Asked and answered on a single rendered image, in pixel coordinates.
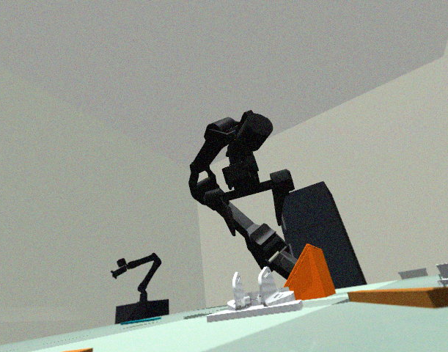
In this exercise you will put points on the brown flat bar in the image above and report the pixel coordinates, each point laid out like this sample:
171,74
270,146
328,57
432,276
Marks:
427,297

